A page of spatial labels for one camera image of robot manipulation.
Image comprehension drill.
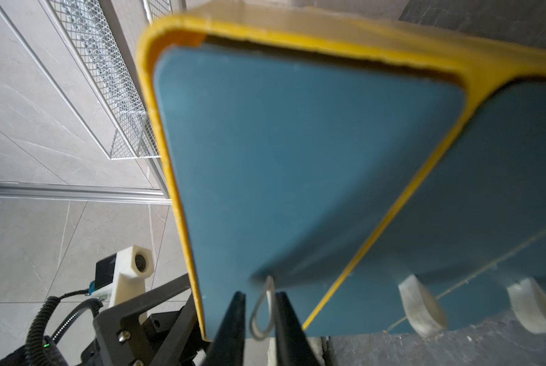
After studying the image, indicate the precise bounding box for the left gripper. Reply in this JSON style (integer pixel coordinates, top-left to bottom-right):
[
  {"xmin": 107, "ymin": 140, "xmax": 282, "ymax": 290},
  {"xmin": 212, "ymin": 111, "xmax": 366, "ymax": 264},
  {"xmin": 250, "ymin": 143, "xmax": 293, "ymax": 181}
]
[{"xmin": 78, "ymin": 273, "xmax": 210, "ymax": 366}]

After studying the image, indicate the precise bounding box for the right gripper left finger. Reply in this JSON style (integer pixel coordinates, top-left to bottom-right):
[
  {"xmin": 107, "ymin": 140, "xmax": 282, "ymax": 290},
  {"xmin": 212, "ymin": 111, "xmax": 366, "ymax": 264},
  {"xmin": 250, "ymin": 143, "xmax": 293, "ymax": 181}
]
[{"xmin": 202, "ymin": 291, "xmax": 246, "ymax": 366}]

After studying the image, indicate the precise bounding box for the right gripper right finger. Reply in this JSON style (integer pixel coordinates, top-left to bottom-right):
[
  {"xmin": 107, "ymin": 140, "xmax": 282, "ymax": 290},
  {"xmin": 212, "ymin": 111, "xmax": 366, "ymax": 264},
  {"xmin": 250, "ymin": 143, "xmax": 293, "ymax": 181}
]
[{"xmin": 274, "ymin": 292, "xmax": 320, "ymax": 366}]

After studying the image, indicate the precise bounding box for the yellow teal drawer cabinet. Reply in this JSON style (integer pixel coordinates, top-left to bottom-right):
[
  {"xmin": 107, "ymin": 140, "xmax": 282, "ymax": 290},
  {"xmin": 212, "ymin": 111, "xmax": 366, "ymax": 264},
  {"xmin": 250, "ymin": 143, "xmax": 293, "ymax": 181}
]
[{"xmin": 137, "ymin": 1, "xmax": 546, "ymax": 340}]

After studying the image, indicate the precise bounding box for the white wire wall basket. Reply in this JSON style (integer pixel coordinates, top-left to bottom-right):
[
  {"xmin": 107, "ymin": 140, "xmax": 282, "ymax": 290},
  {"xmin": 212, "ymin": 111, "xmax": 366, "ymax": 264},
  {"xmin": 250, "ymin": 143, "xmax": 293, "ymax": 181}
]
[{"xmin": 42, "ymin": 1, "xmax": 172, "ymax": 160}]

